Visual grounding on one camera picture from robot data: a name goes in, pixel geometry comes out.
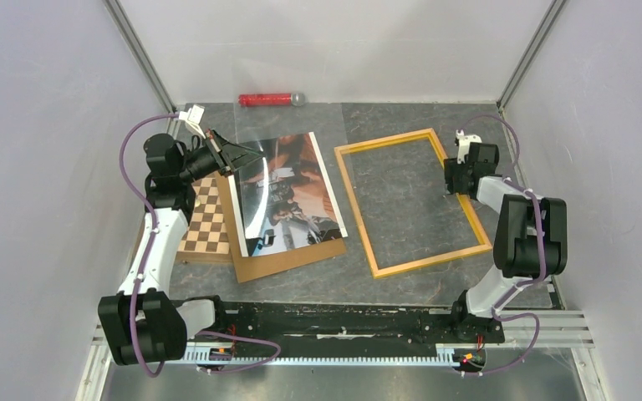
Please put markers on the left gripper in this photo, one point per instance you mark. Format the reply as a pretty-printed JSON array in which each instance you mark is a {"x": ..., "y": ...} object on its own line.
[{"x": 237, "y": 155}]

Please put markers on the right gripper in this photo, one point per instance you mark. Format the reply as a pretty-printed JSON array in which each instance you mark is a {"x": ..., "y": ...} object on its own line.
[{"x": 453, "y": 169}]

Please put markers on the printed photo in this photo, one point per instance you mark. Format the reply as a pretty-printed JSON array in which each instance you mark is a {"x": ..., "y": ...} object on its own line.
[{"x": 285, "y": 201}]

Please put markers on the transparent plastic sheet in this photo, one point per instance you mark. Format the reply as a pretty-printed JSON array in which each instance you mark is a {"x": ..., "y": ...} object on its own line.
[{"x": 254, "y": 123}]

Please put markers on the yellow wooden picture frame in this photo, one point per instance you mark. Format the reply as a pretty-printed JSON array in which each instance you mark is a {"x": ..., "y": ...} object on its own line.
[{"x": 484, "y": 244}]

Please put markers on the brown backing board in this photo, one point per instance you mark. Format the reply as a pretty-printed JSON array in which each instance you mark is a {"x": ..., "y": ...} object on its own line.
[{"x": 248, "y": 268}]

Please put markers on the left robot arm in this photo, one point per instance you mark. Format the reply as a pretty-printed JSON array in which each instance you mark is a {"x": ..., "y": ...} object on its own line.
[{"x": 141, "y": 324}]

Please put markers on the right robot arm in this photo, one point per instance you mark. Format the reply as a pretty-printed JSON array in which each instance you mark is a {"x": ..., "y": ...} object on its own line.
[{"x": 531, "y": 238}]

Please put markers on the red glitter microphone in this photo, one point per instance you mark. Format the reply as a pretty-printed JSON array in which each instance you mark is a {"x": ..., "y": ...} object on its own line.
[{"x": 272, "y": 99}]

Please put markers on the wooden chessboard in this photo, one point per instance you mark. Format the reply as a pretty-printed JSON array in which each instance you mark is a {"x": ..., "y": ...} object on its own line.
[{"x": 206, "y": 239}]

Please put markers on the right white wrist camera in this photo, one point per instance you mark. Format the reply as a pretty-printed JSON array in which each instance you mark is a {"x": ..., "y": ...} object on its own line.
[{"x": 463, "y": 142}]

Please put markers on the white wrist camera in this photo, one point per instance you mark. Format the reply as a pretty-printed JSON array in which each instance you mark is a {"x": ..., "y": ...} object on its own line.
[
  {"x": 463, "y": 142},
  {"x": 192, "y": 118}
]

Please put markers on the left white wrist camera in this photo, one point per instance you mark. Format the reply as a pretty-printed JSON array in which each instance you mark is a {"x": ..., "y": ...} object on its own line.
[{"x": 192, "y": 118}]

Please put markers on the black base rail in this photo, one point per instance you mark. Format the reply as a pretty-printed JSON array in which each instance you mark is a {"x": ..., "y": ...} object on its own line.
[{"x": 420, "y": 324}]

